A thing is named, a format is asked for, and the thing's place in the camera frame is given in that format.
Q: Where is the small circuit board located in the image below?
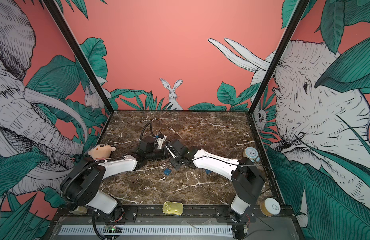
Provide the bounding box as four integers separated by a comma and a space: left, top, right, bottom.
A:
103, 225, 123, 235

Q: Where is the plush doll toy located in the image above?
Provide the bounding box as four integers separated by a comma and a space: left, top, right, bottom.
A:
88, 144, 116, 161

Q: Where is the small alarm clock teal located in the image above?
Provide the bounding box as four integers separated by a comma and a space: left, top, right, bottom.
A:
242, 147, 260, 163

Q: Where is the white vented strip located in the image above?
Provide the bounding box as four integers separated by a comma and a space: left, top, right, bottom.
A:
58, 225, 233, 237

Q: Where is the black mounting rail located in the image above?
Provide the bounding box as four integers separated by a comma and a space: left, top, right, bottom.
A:
53, 203, 296, 224

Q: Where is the black frame post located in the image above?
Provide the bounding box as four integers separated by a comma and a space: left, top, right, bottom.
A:
43, 0, 114, 115
248, 0, 309, 115

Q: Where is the tape roll beige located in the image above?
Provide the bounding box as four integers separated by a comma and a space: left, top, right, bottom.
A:
260, 198, 281, 217

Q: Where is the yellow tin can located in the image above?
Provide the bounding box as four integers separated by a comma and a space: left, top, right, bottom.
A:
163, 201, 184, 216

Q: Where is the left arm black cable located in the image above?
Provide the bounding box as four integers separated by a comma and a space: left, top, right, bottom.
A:
139, 121, 155, 142

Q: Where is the left black frame post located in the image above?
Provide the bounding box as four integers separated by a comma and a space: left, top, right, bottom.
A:
43, 0, 114, 115

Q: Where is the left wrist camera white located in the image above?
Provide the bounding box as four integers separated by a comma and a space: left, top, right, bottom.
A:
156, 134, 167, 149

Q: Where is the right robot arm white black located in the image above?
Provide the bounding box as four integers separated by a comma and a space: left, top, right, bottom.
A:
166, 140, 265, 223

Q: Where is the right black frame post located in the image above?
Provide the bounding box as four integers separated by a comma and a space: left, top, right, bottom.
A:
248, 0, 309, 115

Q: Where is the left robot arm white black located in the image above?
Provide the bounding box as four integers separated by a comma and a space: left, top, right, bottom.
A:
60, 134, 170, 214

